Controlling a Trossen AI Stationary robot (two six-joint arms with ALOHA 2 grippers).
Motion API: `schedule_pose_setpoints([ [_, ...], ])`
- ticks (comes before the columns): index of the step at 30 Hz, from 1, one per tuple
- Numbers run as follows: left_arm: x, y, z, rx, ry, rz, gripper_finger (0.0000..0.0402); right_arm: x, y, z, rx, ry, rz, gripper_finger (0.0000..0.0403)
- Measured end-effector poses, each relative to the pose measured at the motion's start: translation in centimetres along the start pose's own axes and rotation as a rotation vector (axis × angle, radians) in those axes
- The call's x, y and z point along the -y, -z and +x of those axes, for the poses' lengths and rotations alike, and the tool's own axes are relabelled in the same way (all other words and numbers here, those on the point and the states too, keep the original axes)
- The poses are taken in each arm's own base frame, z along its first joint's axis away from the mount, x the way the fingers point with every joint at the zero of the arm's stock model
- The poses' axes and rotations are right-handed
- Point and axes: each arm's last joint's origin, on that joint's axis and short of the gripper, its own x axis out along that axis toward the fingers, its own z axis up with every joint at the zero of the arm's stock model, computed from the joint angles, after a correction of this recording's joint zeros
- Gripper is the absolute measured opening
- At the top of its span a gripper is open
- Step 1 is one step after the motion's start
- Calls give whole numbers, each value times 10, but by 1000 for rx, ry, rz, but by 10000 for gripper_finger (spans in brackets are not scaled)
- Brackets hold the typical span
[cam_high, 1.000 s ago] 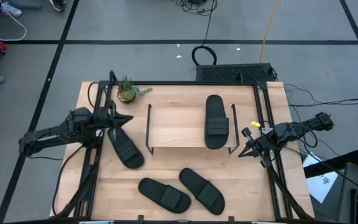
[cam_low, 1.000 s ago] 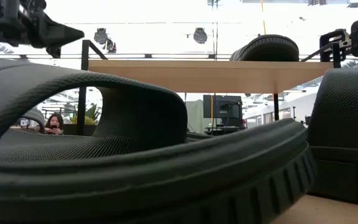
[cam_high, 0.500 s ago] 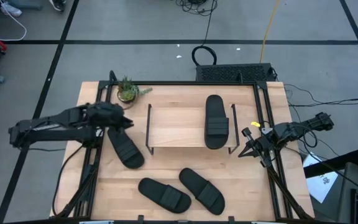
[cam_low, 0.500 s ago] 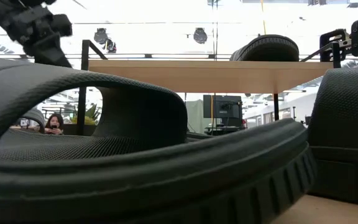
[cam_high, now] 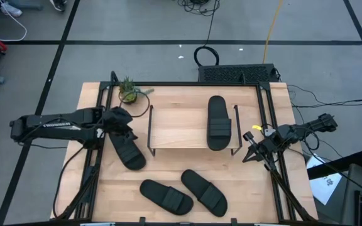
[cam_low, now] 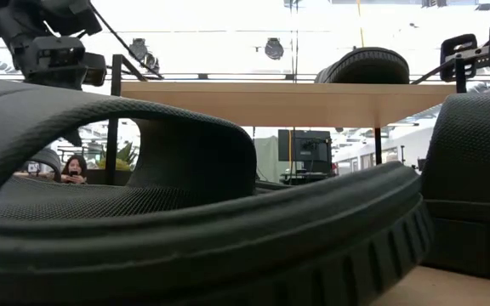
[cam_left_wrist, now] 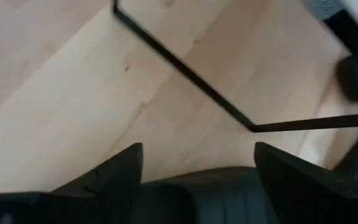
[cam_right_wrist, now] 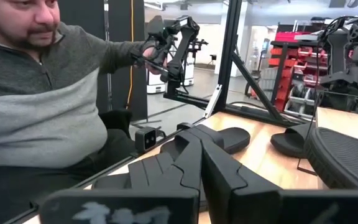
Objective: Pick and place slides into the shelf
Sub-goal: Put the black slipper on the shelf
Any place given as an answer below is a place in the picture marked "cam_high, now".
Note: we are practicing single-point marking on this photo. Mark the yellow tag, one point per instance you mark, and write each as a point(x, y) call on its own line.
point(257, 127)

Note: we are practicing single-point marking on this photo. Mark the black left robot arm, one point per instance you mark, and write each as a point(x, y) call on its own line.
point(58, 125)

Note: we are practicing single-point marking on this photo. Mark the wooden shelf with black legs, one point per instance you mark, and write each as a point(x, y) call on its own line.
point(181, 128)

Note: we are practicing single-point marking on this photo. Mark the white paper sheet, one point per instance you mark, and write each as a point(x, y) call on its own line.
point(325, 188)

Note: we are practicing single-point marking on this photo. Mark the black shoe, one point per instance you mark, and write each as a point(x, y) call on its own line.
point(58, 4)

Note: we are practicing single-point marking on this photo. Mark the black table edge clamp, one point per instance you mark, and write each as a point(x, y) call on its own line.
point(233, 220)
point(142, 220)

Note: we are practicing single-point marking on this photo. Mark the dark round plant pot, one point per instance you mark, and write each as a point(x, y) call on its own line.
point(127, 102)

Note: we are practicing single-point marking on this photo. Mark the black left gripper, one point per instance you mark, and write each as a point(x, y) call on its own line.
point(118, 120)

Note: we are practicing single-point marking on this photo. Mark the grey side desk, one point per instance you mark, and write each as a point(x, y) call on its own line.
point(357, 179)

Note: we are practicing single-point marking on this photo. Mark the black metal table frame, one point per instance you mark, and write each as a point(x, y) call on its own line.
point(181, 83)

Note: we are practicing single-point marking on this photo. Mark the black perforated computer case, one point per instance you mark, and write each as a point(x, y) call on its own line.
point(231, 73)

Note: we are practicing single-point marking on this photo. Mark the black side table bar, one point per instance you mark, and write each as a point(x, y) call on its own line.
point(335, 164)

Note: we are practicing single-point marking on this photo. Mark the green succulent plant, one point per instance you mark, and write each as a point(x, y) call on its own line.
point(127, 87)

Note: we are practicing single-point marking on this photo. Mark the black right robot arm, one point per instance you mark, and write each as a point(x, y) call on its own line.
point(310, 127)

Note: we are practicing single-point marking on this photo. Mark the white shoe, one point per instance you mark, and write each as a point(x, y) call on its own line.
point(11, 10)

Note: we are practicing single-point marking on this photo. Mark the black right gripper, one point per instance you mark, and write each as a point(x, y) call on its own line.
point(267, 146)

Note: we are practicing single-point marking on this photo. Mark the black slide sandal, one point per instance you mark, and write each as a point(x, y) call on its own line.
point(218, 125)
point(165, 197)
point(204, 193)
point(132, 157)

